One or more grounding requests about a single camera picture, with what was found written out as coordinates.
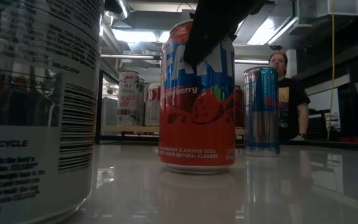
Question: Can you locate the silver Diet Coke can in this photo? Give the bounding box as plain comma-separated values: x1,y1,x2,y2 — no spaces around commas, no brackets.
144,81,162,127

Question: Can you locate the red Fanta strawberry can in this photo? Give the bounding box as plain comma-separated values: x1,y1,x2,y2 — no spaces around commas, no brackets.
158,19,236,174

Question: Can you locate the black can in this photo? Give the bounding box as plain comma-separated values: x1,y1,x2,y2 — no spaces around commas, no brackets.
118,70,140,126
0,0,104,224

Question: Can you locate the bright ceiling light panel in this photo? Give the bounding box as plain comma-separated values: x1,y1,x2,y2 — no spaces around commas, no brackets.
112,28,170,44
247,15,300,46

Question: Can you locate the dark red soda can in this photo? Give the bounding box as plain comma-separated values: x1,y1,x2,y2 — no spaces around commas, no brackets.
234,85,245,128

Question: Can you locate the standing person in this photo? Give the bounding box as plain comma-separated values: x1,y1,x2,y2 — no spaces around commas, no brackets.
267,50,312,142

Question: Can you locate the blue silver Red Bull can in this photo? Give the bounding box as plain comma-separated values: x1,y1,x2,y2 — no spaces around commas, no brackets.
243,65,281,157

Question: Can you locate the white ceiling unit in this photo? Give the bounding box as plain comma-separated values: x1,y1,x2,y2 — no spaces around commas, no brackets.
316,0,358,17

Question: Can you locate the silver ventilation duct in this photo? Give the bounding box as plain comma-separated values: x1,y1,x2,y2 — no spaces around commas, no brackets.
106,0,131,20

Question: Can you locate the black aluminium table frame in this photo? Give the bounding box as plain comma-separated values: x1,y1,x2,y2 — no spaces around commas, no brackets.
280,139,358,152

